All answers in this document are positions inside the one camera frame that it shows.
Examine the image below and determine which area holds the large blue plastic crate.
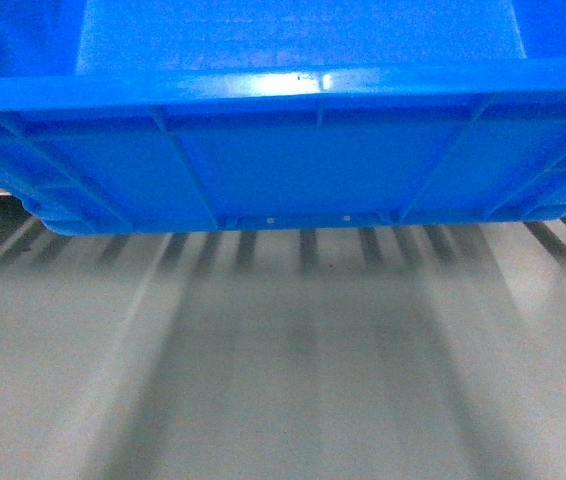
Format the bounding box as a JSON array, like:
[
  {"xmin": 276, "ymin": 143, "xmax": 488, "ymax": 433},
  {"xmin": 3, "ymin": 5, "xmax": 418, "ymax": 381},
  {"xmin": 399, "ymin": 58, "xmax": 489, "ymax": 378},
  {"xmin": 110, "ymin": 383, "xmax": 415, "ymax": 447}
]
[{"xmin": 0, "ymin": 1, "xmax": 566, "ymax": 235}]

